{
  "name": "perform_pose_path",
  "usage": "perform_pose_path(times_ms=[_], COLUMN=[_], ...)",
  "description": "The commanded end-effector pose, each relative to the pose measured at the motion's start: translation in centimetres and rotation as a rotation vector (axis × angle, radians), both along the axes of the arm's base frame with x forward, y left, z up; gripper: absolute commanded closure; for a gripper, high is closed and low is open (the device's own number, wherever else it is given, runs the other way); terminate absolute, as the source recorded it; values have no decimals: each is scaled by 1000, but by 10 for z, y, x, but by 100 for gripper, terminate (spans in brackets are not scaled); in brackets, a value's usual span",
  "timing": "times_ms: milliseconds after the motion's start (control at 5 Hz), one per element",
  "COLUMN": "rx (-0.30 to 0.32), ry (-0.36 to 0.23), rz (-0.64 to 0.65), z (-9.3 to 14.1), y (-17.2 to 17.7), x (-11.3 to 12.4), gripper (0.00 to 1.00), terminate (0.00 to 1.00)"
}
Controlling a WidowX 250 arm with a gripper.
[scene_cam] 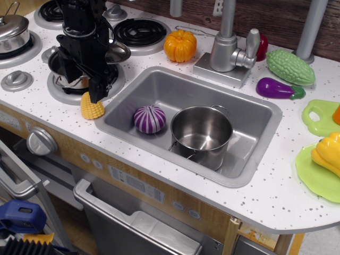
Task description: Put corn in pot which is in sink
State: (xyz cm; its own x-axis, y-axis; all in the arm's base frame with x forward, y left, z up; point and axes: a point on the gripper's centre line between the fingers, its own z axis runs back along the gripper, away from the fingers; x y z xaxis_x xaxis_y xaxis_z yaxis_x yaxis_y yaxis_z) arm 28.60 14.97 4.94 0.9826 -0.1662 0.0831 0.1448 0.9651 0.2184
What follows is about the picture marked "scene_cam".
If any light green toy plate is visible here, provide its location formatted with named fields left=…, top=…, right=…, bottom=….
left=295, top=143, right=339, bottom=203

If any silver dishwasher door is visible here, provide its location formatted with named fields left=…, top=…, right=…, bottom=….
left=73, top=178, right=223, bottom=254

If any lidded steel pot far left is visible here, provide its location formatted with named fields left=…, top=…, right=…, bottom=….
left=1, top=1, right=30, bottom=54

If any light green toy cutting board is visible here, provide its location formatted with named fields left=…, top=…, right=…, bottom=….
left=302, top=99, right=339, bottom=137

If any yellow toy corn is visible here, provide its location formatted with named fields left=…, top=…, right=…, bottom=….
left=80, top=91, right=105, bottom=120

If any steel pot on stove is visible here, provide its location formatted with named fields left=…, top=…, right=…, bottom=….
left=48, top=46, right=89, bottom=90

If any steel pot in sink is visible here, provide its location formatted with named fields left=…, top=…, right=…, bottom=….
left=168, top=105, right=234, bottom=171

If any grey post left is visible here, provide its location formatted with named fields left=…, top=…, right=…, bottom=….
left=170, top=0, right=183, bottom=18

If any grey stove knob front left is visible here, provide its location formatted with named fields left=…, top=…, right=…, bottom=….
left=1, top=71, right=33, bottom=92

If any yellow toy bell pepper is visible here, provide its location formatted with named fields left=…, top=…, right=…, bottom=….
left=311, top=132, right=339, bottom=177

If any red toy apple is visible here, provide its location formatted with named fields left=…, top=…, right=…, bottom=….
left=256, top=34, right=268, bottom=62

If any grey oven dial knob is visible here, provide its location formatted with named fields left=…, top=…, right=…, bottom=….
left=26, top=126, right=58, bottom=156

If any silver oven door handle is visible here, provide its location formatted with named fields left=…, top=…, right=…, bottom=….
left=1, top=141, right=41, bottom=200

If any black coil burner back left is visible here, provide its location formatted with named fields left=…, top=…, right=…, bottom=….
left=33, top=1, right=63, bottom=31

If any orange toy piece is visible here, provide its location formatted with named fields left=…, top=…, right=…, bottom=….
left=332, top=105, right=340, bottom=124

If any grey stove knob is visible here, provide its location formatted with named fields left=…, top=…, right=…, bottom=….
left=103, top=4, right=128, bottom=22
left=1, top=71, right=33, bottom=92
left=41, top=46, right=58, bottom=63

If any orange toy pumpkin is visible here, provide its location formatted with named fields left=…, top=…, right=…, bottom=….
left=164, top=30, right=197, bottom=63

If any grey post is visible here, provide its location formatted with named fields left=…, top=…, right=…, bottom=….
left=170, top=0, right=183, bottom=18
left=293, top=0, right=328, bottom=64

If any silver toy faucet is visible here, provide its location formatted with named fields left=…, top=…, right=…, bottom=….
left=193, top=0, right=260, bottom=89

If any white bracket on wall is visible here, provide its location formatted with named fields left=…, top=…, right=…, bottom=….
left=213, top=0, right=224, bottom=17

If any purple toy eggplant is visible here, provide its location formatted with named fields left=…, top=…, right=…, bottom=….
left=256, top=78, right=306, bottom=100

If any grey stove knob back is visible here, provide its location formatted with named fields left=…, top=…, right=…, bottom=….
left=103, top=4, right=128, bottom=22

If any black coil burner front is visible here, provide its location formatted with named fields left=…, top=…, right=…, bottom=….
left=47, top=62, right=126, bottom=106

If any black coil burner back right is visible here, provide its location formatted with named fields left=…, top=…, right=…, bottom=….
left=109, top=18, right=171, bottom=56

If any black coil burner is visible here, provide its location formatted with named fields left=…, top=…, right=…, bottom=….
left=47, top=62, right=126, bottom=106
left=109, top=18, right=171, bottom=56
left=33, top=1, right=63, bottom=31

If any purple white striped toy onion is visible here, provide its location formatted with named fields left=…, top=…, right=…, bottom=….
left=133, top=105, right=166, bottom=134

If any green toy bitter melon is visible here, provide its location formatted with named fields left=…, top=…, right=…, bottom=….
left=266, top=50, right=316, bottom=86

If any blue clamp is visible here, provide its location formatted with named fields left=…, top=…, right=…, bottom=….
left=1, top=200, right=47, bottom=234

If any grey post right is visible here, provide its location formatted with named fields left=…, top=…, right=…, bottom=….
left=293, top=0, right=328, bottom=64

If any steel pot lid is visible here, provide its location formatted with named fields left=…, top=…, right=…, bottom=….
left=105, top=41, right=131, bottom=64

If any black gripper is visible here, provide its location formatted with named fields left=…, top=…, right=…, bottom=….
left=57, top=22, right=116, bottom=103

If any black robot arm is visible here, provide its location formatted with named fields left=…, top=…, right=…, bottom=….
left=57, top=1, right=118, bottom=103

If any grey stove knob middle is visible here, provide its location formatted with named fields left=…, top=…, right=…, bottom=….
left=41, top=46, right=58, bottom=63

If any yellow tape piece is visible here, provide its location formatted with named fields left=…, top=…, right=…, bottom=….
left=22, top=232, right=54, bottom=244

